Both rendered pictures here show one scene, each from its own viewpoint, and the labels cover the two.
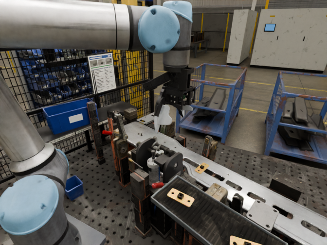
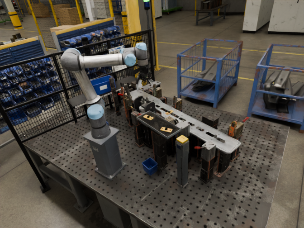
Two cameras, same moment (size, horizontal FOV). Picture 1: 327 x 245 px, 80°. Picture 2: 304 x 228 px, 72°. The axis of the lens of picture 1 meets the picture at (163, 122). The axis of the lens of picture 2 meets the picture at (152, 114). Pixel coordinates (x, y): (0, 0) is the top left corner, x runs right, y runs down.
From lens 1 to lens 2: 106 cm
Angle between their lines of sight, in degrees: 10
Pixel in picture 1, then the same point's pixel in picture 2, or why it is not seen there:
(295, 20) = not seen: outside the picture
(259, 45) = (278, 9)
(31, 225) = (97, 116)
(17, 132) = (90, 90)
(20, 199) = (93, 110)
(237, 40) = (254, 5)
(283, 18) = not seen: outside the picture
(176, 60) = (141, 63)
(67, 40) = (107, 64)
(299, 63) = not seen: outside the picture
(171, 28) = (132, 60)
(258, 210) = (181, 123)
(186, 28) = (144, 53)
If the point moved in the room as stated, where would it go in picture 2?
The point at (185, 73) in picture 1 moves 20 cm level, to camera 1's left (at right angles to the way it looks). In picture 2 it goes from (145, 68) to (119, 68)
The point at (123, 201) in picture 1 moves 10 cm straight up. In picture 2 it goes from (130, 133) to (129, 125)
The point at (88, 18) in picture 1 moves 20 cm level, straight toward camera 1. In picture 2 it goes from (111, 59) to (113, 70)
